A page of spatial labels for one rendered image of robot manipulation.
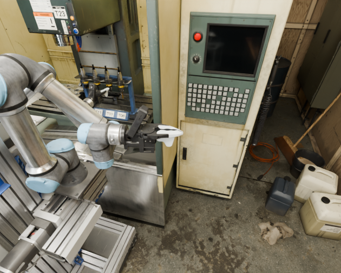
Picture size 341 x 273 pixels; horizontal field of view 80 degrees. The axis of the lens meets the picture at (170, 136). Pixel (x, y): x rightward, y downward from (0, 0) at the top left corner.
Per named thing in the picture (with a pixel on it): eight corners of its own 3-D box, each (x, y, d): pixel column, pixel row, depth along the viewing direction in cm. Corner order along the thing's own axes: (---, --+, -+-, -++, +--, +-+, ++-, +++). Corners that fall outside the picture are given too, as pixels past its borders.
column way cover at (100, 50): (121, 84, 232) (113, 36, 200) (84, 80, 241) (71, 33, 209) (123, 83, 236) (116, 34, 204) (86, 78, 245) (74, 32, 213)
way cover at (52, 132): (122, 169, 168) (118, 155, 158) (31, 151, 185) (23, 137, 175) (135, 145, 191) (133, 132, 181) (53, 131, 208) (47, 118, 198)
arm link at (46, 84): (10, 60, 76) (113, 137, 97) (-13, 71, 67) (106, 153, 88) (23, 38, 71) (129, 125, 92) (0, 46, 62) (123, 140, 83)
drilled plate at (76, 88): (79, 101, 193) (78, 96, 190) (53, 97, 199) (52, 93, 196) (92, 91, 211) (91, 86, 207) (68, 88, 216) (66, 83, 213)
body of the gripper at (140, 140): (158, 142, 77) (126, 141, 78) (157, 122, 73) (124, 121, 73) (156, 153, 71) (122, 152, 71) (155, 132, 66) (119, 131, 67)
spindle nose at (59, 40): (78, 41, 178) (74, 26, 171) (70, 46, 166) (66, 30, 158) (60, 41, 179) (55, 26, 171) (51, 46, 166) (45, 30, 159)
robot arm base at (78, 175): (76, 190, 101) (69, 177, 95) (51, 183, 105) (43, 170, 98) (93, 168, 112) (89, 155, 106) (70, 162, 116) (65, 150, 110)
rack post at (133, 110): (134, 115, 181) (130, 84, 163) (129, 114, 182) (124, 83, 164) (138, 109, 189) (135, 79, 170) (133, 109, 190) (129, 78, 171)
